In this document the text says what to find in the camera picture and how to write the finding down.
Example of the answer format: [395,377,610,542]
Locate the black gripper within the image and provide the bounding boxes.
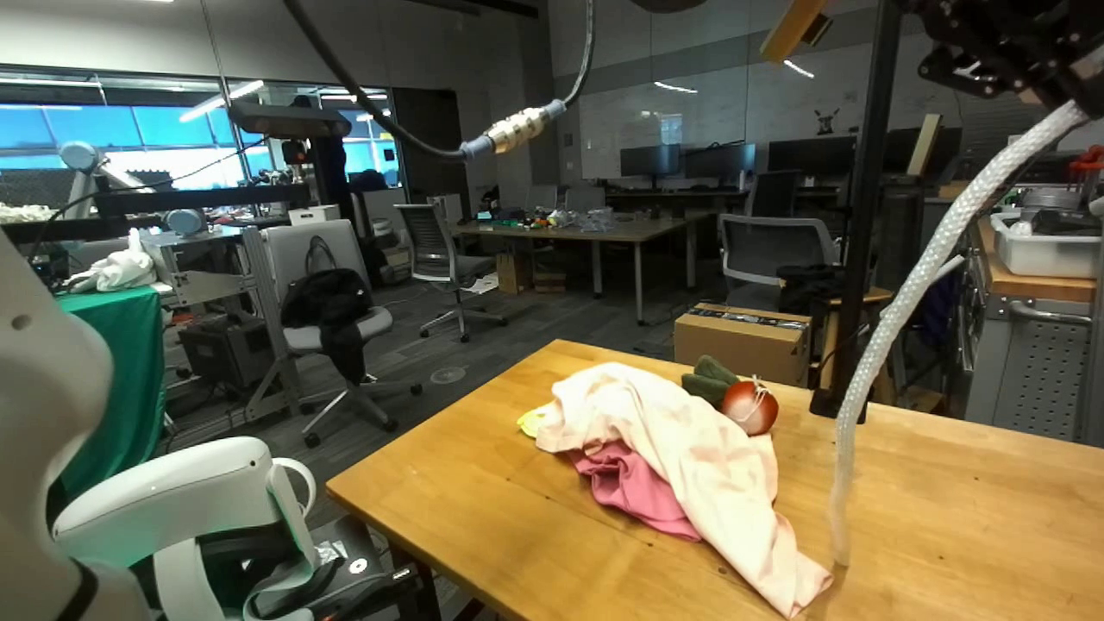
[911,0,1104,114]

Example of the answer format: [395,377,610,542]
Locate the red radish toy green leaves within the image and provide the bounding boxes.
[679,357,785,437]

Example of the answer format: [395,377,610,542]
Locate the peach shirt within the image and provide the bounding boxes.
[533,360,836,621]

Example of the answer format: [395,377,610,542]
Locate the tan wooden plank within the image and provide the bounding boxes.
[908,111,941,184]

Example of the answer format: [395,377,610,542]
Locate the white plastic bin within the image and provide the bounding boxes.
[993,212,1104,284]

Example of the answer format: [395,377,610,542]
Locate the slanted grey metal pole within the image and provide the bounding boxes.
[878,251,971,323]

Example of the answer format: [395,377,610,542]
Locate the black stand pole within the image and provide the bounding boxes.
[807,0,908,424]

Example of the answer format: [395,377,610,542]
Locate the black computer monitor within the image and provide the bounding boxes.
[618,142,692,191]
[687,137,764,191]
[767,135,861,184]

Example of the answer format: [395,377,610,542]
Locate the wood-topped grey workbench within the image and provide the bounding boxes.
[964,177,1104,445]

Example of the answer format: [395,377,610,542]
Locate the white-framed office chair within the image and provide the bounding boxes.
[718,212,847,305]

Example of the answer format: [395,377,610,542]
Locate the large taped cardboard box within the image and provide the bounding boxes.
[672,299,815,389]

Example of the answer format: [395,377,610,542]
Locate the pink cloth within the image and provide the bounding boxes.
[570,441,703,544]

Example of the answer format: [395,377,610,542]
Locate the yellow-green cloth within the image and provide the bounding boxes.
[513,400,562,445]

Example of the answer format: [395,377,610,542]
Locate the grey mesh office chair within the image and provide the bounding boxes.
[395,200,476,345]

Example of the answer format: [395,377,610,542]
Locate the black bag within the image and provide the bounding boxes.
[281,267,376,389]

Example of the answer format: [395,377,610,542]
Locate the black overhead lamp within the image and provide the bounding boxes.
[225,99,357,144]

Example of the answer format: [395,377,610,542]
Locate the white-backed office chair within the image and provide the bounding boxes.
[236,219,401,447]

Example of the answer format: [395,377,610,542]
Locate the white stuffed toy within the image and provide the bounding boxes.
[81,226,159,292]

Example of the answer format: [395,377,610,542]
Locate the green cloth covered table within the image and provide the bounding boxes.
[49,285,171,510]

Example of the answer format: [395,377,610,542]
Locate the yellow wrist camera mount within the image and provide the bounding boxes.
[756,0,836,63]

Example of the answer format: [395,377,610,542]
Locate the black cable with silver connector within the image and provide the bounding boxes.
[281,0,600,161]

